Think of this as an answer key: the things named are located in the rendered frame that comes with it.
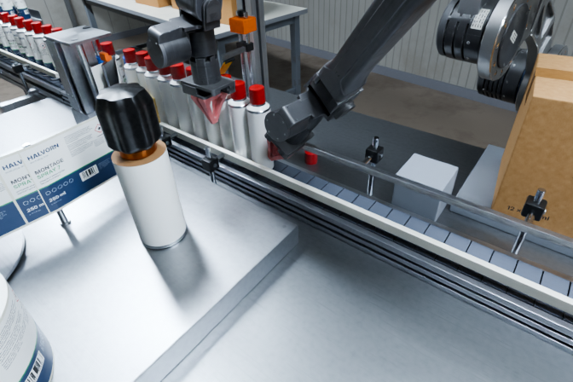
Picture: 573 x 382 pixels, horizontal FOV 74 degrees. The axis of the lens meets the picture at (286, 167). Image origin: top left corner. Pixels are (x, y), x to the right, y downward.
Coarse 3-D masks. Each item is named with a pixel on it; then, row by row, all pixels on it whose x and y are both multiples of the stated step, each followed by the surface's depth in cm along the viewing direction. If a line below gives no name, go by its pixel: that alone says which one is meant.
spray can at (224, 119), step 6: (228, 96) 85; (222, 108) 87; (228, 108) 87; (222, 114) 88; (228, 114) 87; (222, 120) 89; (228, 120) 88; (222, 126) 90; (228, 126) 89; (222, 132) 91; (228, 132) 90; (222, 138) 93; (228, 138) 91; (228, 144) 92
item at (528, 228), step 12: (312, 144) 83; (324, 156) 81; (336, 156) 79; (360, 168) 76; (372, 168) 75; (396, 180) 72; (408, 180) 71; (420, 192) 70; (432, 192) 68; (444, 192) 68; (456, 204) 66; (468, 204) 65; (492, 216) 63; (504, 216) 62; (516, 228) 62; (528, 228) 60; (540, 228) 60; (552, 240) 59; (564, 240) 58
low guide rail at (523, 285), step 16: (176, 128) 101; (208, 144) 94; (240, 160) 88; (272, 176) 83; (304, 192) 79; (320, 192) 77; (336, 208) 75; (352, 208) 72; (384, 224) 69; (416, 240) 66; (432, 240) 65; (448, 256) 64; (464, 256) 62; (480, 272) 61; (496, 272) 59; (528, 288) 57; (544, 288) 56; (560, 304) 55
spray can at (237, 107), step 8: (240, 80) 82; (240, 88) 81; (232, 96) 82; (240, 96) 82; (232, 104) 82; (240, 104) 82; (232, 112) 83; (240, 112) 83; (232, 120) 85; (240, 120) 84; (232, 128) 86; (240, 128) 85; (240, 136) 86; (248, 136) 87; (240, 144) 88; (248, 144) 88; (240, 152) 89; (248, 152) 89
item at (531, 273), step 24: (192, 144) 101; (240, 168) 91; (288, 168) 90; (288, 192) 83; (336, 192) 82; (384, 216) 75; (408, 216) 75; (456, 240) 69; (456, 264) 65; (504, 264) 65; (528, 264) 64; (504, 288) 61; (552, 288) 60; (552, 312) 57
